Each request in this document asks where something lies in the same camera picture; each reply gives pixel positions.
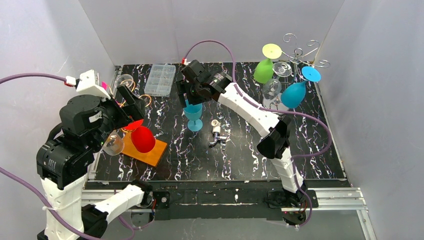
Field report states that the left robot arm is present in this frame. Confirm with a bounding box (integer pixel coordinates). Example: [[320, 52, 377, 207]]
[[36, 85, 153, 240]]

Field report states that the blue wine glass silver rack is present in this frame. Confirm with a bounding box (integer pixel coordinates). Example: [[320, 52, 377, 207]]
[[280, 66, 322, 109]]

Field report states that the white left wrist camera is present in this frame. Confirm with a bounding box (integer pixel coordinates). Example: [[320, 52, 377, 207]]
[[65, 69, 111, 99]]

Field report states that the aluminium front rail frame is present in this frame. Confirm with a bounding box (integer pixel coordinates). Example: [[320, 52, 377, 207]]
[[79, 180, 379, 240]]

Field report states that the clear plastic screw box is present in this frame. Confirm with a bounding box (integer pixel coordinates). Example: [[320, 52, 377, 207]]
[[144, 64, 176, 97]]

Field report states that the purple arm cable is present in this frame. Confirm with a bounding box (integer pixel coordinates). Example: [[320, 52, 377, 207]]
[[0, 73, 137, 240], [181, 39, 333, 228]]

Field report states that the green wine glass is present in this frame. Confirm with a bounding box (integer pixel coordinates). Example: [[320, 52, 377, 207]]
[[253, 43, 283, 84]]

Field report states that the pink wine glass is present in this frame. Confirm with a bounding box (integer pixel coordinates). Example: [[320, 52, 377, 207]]
[[101, 81, 108, 90]]

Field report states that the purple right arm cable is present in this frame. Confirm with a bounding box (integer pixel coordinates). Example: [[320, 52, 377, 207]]
[[181, 39, 333, 228]]

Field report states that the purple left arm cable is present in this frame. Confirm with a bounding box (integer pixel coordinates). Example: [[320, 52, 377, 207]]
[[0, 73, 137, 240]]

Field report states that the orange wooden rack base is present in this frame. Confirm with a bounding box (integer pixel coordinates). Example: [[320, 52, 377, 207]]
[[122, 128, 168, 167]]

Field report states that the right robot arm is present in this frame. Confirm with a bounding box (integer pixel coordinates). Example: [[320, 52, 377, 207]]
[[175, 60, 306, 207]]

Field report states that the silver wire glass rack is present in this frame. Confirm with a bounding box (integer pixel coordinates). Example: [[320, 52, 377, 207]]
[[282, 33, 331, 77]]

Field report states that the light blue wine glass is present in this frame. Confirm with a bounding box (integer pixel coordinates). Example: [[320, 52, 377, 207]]
[[183, 99, 203, 132]]

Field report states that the clear wine glass gold rack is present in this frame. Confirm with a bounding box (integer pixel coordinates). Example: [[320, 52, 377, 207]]
[[114, 74, 136, 91]]

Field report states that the red wine glass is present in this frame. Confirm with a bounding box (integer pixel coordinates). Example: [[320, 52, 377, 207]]
[[121, 119, 156, 153]]

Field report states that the gold wire glass rack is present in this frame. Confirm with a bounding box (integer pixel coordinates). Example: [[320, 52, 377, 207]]
[[115, 88, 152, 133]]

